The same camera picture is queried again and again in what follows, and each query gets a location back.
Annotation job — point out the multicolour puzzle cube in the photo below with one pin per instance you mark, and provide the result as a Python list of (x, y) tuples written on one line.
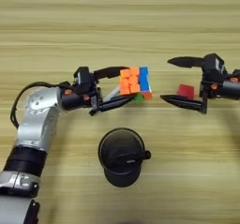
[(134, 81)]

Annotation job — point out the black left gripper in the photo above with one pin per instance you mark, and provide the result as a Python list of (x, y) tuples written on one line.
[(75, 100)]

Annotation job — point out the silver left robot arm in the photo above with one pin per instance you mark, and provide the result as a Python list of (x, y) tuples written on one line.
[(37, 121)]

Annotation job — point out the red cube block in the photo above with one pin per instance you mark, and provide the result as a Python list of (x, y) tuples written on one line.
[(186, 91)]

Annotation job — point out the black mesh pen cup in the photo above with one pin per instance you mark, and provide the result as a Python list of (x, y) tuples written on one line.
[(122, 171)]

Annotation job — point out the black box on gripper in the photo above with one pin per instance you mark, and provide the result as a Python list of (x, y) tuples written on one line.
[(214, 63), (82, 77)]

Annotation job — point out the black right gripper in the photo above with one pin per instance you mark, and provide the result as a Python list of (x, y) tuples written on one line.
[(228, 90)]

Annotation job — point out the black pen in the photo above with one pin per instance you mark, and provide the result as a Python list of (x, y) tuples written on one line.
[(146, 154)]

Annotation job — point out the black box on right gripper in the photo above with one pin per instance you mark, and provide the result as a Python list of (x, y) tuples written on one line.
[(214, 63)]

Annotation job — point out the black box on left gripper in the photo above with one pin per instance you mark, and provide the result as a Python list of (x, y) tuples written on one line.
[(82, 77)]

